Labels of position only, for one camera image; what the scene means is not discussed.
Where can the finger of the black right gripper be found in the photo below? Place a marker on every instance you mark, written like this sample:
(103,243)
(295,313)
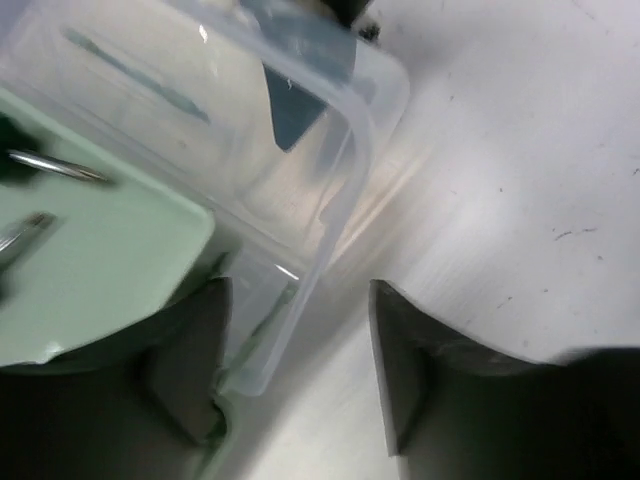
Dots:
(318,52)

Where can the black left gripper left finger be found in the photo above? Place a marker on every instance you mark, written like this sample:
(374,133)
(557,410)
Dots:
(137,404)

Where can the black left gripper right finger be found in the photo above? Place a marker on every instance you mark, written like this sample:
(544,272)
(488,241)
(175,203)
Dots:
(454,408)

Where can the green cantilever toolbox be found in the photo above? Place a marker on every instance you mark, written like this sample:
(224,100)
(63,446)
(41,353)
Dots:
(169,100)

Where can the stubby green screwdriver orange cap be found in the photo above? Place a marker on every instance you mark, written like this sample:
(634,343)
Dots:
(20,239)

